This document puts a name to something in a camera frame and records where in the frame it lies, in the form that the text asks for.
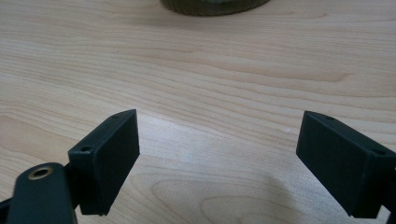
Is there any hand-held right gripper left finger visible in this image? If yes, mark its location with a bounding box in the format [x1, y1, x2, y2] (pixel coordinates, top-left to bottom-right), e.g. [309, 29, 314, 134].
[67, 108, 141, 217]

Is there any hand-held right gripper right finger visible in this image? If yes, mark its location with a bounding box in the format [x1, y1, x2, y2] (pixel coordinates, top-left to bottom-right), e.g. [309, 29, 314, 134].
[295, 110, 396, 219]

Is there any translucent grey ribbed waste bin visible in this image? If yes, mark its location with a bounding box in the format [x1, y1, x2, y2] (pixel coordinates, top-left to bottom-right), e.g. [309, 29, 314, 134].
[160, 0, 271, 17]

